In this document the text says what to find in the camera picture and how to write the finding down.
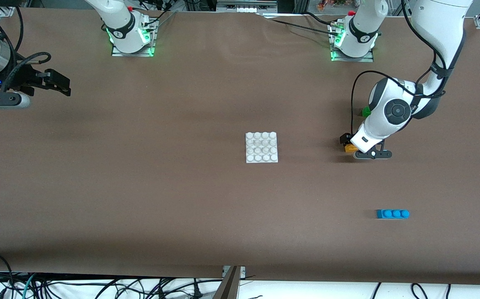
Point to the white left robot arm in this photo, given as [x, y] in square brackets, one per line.
[393, 110]

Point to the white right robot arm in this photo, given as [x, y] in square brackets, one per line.
[119, 25]

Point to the yellow two-stud block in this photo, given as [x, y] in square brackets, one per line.
[349, 148]

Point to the green two-stud block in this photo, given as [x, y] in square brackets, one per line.
[365, 112]

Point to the white studded base plate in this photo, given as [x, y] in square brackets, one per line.
[261, 147]

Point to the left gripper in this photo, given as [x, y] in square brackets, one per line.
[344, 139]

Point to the orange background object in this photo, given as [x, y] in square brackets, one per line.
[327, 4]

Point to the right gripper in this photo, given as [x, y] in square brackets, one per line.
[27, 79]

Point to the aluminium profile bar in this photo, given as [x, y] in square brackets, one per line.
[229, 286]

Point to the small metal bracket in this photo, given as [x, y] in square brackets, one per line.
[243, 270]

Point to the blue three-stud block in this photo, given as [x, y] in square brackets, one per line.
[392, 214]

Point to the grey metal device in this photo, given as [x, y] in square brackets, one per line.
[244, 4]

